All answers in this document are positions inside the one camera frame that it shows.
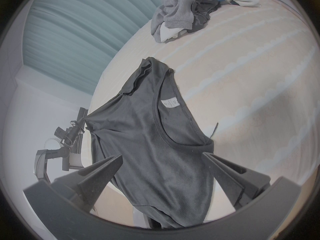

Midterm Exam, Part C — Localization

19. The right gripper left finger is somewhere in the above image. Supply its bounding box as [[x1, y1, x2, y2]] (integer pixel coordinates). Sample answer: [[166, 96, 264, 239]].
[[51, 155, 124, 211]]

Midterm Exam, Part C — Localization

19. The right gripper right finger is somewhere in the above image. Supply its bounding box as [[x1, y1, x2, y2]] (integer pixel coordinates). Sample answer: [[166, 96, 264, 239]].
[[201, 152, 271, 211]]

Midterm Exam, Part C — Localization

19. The black T-shirt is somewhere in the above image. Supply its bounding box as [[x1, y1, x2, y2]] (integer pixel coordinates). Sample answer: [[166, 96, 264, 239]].
[[84, 56, 218, 229]]

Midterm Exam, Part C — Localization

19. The bed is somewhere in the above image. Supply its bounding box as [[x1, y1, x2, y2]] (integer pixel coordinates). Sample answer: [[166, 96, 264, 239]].
[[89, 0, 320, 222]]

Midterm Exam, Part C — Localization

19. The blue-green curtain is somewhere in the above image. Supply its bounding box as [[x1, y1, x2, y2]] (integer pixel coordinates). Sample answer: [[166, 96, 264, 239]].
[[22, 0, 180, 96]]

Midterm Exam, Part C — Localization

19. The small white garment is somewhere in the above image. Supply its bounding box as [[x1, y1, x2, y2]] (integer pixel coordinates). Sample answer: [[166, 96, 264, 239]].
[[160, 24, 188, 43]]

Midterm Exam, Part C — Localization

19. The grey garment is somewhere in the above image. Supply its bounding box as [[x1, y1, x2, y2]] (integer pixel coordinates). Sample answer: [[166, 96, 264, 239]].
[[151, 0, 198, 43]]

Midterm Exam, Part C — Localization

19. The black shiny garment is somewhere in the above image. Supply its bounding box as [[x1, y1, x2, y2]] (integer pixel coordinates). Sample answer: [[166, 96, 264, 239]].
[[186, 0, 222, 33]]

